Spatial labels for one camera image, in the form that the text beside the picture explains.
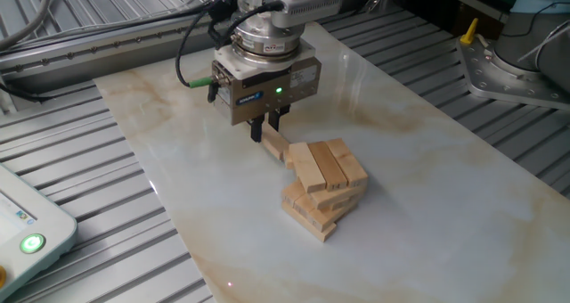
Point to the grey Schunk gripper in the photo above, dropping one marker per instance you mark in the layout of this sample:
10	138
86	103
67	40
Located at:
263	107

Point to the grey robot arm, blue caps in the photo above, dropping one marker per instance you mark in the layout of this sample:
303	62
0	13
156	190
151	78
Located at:
525	31

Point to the black gripper plug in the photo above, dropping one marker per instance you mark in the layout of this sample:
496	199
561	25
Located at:
213	93

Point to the white gripper adapter plate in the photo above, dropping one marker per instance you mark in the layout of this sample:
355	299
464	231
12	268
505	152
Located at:
231	64

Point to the silver force torque sensor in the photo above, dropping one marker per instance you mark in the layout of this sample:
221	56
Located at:
263	33

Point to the white beige marble board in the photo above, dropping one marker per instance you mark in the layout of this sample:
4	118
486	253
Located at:
423	227

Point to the white teach pendant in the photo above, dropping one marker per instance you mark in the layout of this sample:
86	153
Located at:
40	223

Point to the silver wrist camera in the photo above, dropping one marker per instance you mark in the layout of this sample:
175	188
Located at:
311	9

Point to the aluminium profile rail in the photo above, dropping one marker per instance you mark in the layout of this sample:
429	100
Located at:
111	49

